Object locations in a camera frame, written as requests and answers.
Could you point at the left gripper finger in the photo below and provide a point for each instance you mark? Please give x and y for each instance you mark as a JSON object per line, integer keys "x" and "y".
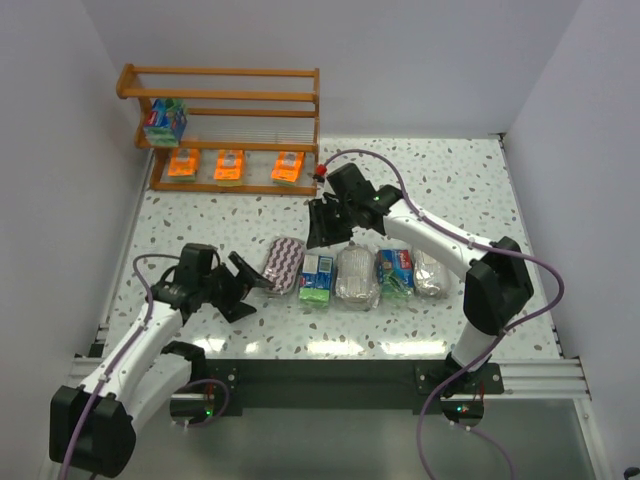
{"x": 247, "y": 276}
{"x": 236, "y": 310}

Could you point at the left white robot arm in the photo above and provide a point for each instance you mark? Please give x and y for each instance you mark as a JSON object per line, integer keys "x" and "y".
{"x": 94, "y": 426}

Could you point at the grey wrapped sponge centre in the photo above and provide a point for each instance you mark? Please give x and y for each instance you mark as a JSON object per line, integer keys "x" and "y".
{"x": 356, "y": 285}

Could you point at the grey wrapped sponge right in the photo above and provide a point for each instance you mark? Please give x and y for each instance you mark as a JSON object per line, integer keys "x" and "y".
{"x": 431, "y": 278}

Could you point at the blue label green sponge pack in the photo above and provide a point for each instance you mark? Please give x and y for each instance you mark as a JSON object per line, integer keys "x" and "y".
{"x": 316, "y": 281}

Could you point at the purple wavy striped sponge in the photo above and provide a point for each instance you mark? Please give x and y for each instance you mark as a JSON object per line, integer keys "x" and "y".
{"x": 282, "y": 265}

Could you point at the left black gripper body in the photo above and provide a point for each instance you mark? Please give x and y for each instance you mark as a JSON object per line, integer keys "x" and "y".
{"x": 230, "y": 289}

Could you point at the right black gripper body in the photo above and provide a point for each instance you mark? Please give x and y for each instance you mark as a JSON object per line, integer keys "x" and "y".
{"x": 335, "y": 220}

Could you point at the wooden two-tier shelf rack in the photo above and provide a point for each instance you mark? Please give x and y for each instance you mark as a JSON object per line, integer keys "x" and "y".
{"x": 260, "y": 111}

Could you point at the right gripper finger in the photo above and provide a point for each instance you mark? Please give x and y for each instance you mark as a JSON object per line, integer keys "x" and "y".
{"x": 320, "y": 216}
{"x": 341, "y": 231}

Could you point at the orange sponge box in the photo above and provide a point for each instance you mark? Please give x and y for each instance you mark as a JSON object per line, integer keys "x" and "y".
{"x": 230, "y": 167}
{"x": 184, "y": 164}
{"x": 288, "y": 168}

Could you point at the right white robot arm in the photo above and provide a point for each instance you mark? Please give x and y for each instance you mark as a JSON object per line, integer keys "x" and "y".
{"x": 497, "y": 285}

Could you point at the grey wrapped sponge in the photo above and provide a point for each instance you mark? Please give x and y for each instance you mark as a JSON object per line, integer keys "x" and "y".
{"x": 356, "y": 285}
{"x": 431, "y": 278}

